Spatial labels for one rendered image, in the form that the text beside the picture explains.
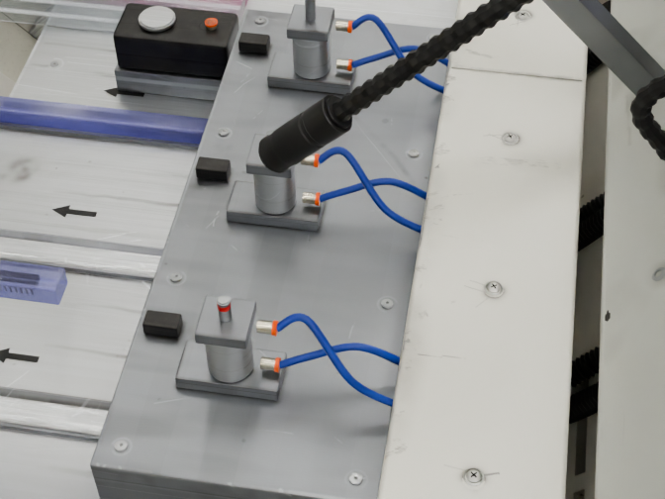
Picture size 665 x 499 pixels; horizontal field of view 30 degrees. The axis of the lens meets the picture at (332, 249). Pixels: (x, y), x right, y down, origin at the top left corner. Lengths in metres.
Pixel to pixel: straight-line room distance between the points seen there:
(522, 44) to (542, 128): 0.07
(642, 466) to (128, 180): 0.39
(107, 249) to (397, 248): 0.19
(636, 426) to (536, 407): 0.05
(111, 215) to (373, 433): 0.26
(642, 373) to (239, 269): 0.21
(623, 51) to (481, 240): 0.12
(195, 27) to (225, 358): 0.30
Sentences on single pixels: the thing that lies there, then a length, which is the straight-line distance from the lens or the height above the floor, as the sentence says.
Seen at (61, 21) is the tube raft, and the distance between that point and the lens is 0.90.
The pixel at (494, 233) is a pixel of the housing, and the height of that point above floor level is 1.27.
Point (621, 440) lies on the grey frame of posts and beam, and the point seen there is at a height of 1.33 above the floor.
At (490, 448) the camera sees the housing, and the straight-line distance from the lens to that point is 0.56.
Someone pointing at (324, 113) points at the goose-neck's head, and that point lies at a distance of 0.53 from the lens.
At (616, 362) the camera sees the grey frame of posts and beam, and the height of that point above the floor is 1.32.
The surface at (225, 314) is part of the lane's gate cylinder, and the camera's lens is 0.56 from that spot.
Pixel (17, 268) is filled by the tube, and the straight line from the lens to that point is 0.59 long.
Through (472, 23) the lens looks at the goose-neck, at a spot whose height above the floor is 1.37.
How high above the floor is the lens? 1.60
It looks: 38 degrees down
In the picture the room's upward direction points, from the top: 61 degrees clockwise
